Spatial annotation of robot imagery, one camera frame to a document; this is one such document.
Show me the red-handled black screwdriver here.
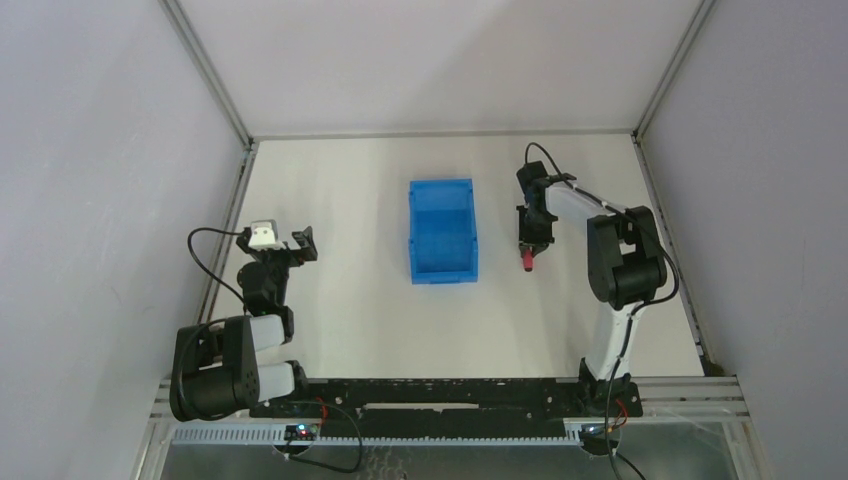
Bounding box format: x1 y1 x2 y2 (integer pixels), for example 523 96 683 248
521 248 534 272

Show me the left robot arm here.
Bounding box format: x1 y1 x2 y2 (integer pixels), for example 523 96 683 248
169 220 318 422

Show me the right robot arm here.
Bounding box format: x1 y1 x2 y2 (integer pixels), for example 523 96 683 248
517 177 668 408

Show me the blue plastic storage bin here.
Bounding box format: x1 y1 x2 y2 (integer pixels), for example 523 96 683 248
408 178 479 285

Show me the left controller circuit board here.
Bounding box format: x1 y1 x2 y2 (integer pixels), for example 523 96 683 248
284 424 320 442

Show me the controller circuit board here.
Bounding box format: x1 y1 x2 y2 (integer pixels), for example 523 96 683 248
284 424 320 442
578 424 622 457

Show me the right controller circuit board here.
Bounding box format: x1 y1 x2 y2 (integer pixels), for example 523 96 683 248
578 424 622 457

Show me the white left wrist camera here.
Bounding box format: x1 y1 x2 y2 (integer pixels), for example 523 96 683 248
248 219 284 251

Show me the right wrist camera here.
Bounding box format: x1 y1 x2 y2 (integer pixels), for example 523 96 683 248
516 161 550 196

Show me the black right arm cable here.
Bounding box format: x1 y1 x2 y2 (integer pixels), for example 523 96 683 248
524 142 681 480

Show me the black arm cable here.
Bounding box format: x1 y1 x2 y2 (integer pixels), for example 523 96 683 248
187 227 248 307
524 142 681 480

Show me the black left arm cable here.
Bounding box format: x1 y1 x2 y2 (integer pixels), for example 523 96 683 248
187 227 248 307

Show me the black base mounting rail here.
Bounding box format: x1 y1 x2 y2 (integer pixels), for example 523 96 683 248
249 378 644 440

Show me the white slotted cable duct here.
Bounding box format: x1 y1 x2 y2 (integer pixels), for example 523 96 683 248
170 423 588 447

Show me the black board cable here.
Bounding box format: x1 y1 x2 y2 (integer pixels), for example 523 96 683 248
272 400 365 475

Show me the aluminium frame left post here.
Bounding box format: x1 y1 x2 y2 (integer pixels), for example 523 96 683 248
158 0 254 149

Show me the aluminium frame post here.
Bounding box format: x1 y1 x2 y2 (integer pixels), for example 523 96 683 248
631 0 718 143
158 0 254 149

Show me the aluminium frame right post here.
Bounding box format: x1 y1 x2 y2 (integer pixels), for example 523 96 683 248
631 0 718 143

